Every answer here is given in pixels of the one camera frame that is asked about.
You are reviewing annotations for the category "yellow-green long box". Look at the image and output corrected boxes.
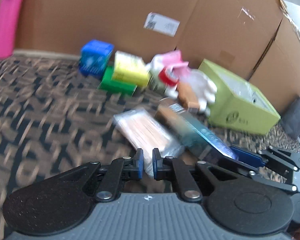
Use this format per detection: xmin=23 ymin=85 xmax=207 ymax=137
xmin=112 ymin=51 xmax=151 ymax=87

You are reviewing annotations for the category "small brown box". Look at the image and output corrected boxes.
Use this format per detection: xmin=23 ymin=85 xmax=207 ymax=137
xmin=177 ymin=82 xmax=203 ymax=111

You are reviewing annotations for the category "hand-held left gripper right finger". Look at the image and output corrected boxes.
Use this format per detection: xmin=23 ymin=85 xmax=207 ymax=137
xmin=152 ymin=148 xmax=253 ymax=202

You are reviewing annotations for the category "small plain green box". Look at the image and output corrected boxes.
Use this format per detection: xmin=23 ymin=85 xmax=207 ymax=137
xmin=97 ymin=66 xmax=138 ymax=97

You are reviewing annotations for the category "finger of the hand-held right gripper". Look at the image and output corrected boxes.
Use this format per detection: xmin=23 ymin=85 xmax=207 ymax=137
xmin=229 ymin=146 xmax=300 ymax=173
xmin=224 ymin=160 xmax=298 ymax=193

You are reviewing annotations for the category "white glove with pink cuff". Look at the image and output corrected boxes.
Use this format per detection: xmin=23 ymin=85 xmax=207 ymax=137
xmin=150 ymin=50 xmax=190 ymax=78
xmin=165 ymin=69 xmax=218 ymax=116

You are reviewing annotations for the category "grey bag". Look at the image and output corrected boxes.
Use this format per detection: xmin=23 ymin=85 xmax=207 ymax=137
xmin=280 ymin=96 xmax=300 ymax=139

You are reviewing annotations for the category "dark blue box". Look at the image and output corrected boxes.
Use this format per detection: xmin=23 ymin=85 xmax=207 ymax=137
xmin=156 ymin=102 xmax=239 ymax=162

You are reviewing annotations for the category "bright blue box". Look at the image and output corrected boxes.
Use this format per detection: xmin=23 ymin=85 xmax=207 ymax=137
xmin=79 ymin=39 xmax=115 ymax=79

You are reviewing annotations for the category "white shipping label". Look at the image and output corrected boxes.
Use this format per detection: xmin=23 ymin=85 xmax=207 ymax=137
xmin=143 ymin=12 xmax=180 ymax=37

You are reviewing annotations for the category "large cardboard wall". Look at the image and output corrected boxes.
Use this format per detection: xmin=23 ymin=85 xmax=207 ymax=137
xmin=0 ymin=0 xmax=288 ymax=81

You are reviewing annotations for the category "cardboard box with torn tape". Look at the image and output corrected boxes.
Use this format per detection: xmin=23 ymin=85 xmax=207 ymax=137
xmin=249 ymin=17 xmax=300 ymax=115

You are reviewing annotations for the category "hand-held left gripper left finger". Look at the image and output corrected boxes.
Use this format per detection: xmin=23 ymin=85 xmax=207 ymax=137
xmin=44 ymin=148 xmax=144 ymax=202

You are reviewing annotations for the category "pink thermos bottle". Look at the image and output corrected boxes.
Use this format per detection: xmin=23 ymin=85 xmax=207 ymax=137
xmin=0 ymin=0 xmax=27 ymax=60

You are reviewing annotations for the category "light green shoebox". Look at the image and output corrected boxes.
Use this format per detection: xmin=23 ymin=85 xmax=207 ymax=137
xmin=199 ymin=59 xmax=281 ymax=136

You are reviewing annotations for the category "clear plastic packet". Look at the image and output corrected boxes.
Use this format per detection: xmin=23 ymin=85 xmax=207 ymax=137
xmin=113 ymin=109 xmax=186 ymax=178

